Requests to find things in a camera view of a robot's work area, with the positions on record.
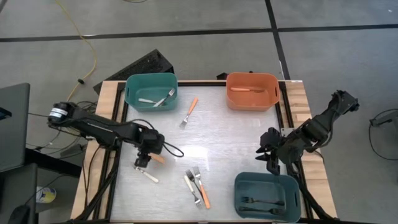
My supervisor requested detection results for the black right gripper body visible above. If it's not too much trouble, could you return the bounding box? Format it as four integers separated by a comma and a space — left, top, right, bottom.
260, 126, 293, 165

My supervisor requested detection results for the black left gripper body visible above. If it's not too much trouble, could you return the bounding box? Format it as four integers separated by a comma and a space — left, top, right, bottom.
136, 128, 165, 156

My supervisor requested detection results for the black fork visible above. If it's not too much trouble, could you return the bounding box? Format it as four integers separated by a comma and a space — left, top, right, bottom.
185, 169, 205, 200
241, 195, 285, 207
238, 205, 285, 215

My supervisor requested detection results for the blue-grey plastic bin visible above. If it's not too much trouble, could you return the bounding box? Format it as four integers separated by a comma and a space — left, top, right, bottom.
234, 171, 302, 223

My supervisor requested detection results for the orange plastic bin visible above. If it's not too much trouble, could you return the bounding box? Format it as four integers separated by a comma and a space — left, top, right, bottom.
226, 72, 280, 112

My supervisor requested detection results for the teal plastic bin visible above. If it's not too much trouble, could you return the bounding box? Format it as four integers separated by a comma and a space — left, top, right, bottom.
124, 72, 179, 112

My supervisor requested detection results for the wooden table board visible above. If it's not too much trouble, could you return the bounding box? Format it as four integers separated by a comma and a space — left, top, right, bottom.
70, 80, 338, 220

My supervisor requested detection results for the black desk bar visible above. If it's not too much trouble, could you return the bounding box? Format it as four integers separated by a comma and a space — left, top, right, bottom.
24, 147, 83, 178

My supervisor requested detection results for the yellow white roll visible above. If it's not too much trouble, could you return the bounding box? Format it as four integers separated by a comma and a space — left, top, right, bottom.
36, 185, 58, 204

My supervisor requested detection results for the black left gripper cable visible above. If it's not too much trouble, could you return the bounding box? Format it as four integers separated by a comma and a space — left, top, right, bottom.
130, 119, 185, 158

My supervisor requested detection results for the yellow floor cable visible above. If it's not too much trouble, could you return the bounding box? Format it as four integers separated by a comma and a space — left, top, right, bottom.
54, 0, 98, 103

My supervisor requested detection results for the black floor cable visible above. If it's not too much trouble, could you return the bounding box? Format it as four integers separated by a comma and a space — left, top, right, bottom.
368, 124, 398, 161

